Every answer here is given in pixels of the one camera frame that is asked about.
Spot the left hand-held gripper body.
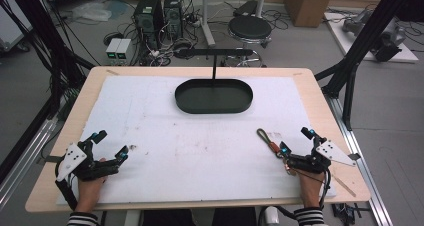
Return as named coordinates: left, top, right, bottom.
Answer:
left=54, top=137, right=121, bottom=183

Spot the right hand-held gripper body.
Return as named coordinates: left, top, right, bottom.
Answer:
left=285, top=135, right=358, bottom=175

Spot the keychain with olive strap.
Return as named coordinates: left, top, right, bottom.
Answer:
left=255, top=128, right=298, bottom=177

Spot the person's left hand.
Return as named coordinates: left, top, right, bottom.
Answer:
left=74, top=157, right=109, bottom=214

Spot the person's right hand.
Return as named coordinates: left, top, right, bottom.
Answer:
left=297, top=168, right=326, bottom=209

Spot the thin wooden stick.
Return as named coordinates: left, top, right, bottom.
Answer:
left=331, top=173, right=357, bottom=198

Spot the white foam mat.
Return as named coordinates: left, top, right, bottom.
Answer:
left=56, top=75, right=337, bottom=206

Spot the black oval tray stand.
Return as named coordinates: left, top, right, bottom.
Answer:
left=173, top=48, right=254, bottom=115

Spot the white power supply unit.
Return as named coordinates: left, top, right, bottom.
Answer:
left=115, top=38, right=133, bottom=61
left=105, top=37, right=123, bottom=61

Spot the white floor platform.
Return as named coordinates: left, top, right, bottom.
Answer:
left=323, top=11, right=420, bottom=64

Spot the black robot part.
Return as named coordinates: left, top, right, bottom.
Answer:
left=371, top=19, right=408, bottom=63

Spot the black round stool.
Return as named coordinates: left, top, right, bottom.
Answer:
left=219, top=15, right=273, bottom=69

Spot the grey robot part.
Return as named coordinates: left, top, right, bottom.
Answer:
left=342, top=9, right=373, bottom=34

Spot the clear plastic bag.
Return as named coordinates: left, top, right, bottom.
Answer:
left=71, top=2, right=113, bottom=23

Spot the black computer tower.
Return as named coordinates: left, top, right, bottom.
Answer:
left=163, top=0, right=185, bottom=41
left=133, top=0, right=165, bottom=51

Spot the brown cardboard box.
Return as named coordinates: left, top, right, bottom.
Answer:
left=283, top=0, right=337, bottom=29

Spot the black flat device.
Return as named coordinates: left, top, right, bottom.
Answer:
left=232, top=0, right=260, bottom=18

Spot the grey desk leg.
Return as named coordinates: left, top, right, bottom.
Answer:
left=199, top=0, right=217, bottom=49

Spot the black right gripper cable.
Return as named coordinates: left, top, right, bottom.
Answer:
left=273, top=167, right=333, bottom=221

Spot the aluminium rail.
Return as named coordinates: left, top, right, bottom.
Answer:
left=324, top=94, right=395, bottom=226
left=0, top=117, right=60, bottom=211

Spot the tangle of floor cables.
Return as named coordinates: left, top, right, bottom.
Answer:
left=133, top=29, right=202, bottom=68

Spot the black metal frame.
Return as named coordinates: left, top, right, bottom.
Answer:
left=314, top=0, right=424, bottom=132
left=0, top=0, right=96, bottom=184

